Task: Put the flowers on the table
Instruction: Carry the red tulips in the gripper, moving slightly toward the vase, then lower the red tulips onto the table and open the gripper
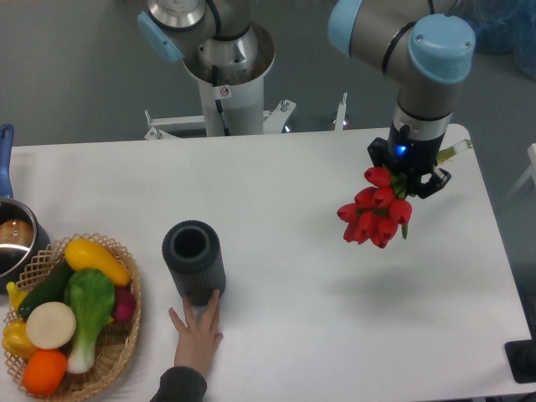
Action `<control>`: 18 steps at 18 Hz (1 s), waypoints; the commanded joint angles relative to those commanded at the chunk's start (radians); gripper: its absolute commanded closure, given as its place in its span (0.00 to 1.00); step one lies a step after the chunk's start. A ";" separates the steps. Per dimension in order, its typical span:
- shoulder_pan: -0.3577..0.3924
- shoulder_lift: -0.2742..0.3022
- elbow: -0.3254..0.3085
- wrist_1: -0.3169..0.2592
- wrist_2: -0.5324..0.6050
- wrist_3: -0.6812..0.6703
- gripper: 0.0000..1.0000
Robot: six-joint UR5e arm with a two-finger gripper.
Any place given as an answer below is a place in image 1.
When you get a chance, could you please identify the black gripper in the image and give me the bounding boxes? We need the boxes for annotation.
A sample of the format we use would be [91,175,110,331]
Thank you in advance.
[367,106,451,198]

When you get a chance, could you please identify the red tulip bouquet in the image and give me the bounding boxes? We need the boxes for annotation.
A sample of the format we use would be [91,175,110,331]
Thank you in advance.
[336,139,473,250]

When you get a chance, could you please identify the dark grey ribbed vase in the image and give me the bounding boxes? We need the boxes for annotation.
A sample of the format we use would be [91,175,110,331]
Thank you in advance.
[162,220,226,307]

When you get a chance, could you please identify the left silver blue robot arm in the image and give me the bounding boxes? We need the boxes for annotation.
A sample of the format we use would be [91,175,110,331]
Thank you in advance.
[137,1,472,198]

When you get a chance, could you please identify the dark grey sleeved forearm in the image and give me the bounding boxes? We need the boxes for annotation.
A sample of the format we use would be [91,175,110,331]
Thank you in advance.
[150,366,207,402]

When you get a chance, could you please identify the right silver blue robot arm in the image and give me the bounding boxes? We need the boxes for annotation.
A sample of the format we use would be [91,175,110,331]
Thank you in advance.
[327,1,476,198]

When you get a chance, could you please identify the person's bare hand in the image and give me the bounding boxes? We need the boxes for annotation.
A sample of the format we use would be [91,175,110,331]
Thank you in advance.
[168,289,224,377]

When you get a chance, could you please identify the blue plastic bags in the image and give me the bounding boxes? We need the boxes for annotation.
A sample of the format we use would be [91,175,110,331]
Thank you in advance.
[455,1,535,80]

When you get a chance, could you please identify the black device at table edge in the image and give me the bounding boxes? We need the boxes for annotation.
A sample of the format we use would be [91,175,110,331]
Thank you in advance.
[504,339,536,384]

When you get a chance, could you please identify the red radish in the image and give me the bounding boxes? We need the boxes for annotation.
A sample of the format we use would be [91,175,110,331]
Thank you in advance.
[111,286,137,322]

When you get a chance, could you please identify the yellow squash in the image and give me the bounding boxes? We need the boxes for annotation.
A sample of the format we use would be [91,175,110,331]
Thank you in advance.
[64,239,131,287]

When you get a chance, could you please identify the green bok choy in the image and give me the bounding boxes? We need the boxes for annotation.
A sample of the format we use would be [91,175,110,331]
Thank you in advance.
[64,268,115,374]

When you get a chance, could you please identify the woven wicker basket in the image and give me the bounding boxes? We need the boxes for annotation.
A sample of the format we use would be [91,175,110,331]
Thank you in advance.
[1,234,142,401]

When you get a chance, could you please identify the dark green cucumber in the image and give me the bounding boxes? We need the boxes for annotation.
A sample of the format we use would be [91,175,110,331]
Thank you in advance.
[18,260,75,319]

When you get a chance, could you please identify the white round radish slice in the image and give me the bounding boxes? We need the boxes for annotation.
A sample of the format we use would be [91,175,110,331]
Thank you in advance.
[26,301,76,349]

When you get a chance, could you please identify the yellow banana tip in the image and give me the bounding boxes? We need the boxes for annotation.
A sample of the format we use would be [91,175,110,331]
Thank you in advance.
[6,281,28,312]

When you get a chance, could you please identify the orange bell pepper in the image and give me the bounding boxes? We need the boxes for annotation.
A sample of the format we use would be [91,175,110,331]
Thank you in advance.
[22,349,67,396]

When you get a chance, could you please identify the yellow bell pepper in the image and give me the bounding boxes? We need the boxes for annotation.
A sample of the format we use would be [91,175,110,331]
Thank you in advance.
[3,318,38,360]

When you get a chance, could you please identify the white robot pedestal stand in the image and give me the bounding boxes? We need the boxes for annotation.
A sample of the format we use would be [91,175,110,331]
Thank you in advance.
[143,77,349,141]

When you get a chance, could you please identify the blue handled saucepan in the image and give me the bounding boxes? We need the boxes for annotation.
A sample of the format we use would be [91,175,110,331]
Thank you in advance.
[1,124,49,295]

